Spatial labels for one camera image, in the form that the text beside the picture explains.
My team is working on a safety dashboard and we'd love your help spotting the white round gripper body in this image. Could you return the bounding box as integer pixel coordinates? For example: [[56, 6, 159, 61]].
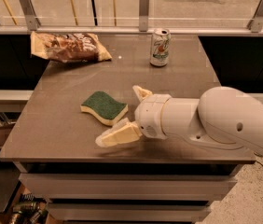
[[134, 94, 171, 139]]

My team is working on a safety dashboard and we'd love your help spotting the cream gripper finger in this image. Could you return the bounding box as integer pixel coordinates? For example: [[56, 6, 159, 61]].
[[95, 118, 142, 147], [132, 85, 153, 102]]

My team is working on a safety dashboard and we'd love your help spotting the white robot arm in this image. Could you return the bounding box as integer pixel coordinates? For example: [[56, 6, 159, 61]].
[[96, 86, 263, 156]]

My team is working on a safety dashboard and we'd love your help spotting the green and yellow sponge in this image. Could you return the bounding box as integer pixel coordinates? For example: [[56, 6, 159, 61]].
[[80, 91, 129, 126]]

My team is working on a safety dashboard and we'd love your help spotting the white green soda can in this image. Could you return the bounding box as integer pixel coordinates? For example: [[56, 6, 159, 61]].
[[150, 28, 171, 67]]

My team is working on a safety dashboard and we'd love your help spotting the brown yellow chip bag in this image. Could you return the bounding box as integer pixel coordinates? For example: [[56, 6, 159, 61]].
[[30, 32, 112, 63]]

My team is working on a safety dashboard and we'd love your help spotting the grey cabinet upper drawer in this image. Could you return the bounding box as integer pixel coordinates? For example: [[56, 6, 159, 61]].
[[20, 174, 237, 201]]

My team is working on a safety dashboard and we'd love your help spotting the grey cabinet drawer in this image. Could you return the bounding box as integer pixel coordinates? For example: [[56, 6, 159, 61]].
[[48, 203, 211, 222], [20, 174, 237, 201]]

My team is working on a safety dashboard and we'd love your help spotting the grey cabinet lower drawer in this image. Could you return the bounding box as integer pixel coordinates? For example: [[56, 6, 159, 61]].
[[48, 203, 211, 222]]

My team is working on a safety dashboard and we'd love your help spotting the clutter of cans below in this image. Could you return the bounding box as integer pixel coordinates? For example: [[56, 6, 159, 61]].
[[8, 193, 48, 224]]

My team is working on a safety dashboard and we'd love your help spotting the glass railing with metal posts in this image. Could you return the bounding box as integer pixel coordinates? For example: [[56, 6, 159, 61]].
[[0, 0, 263, 36]]

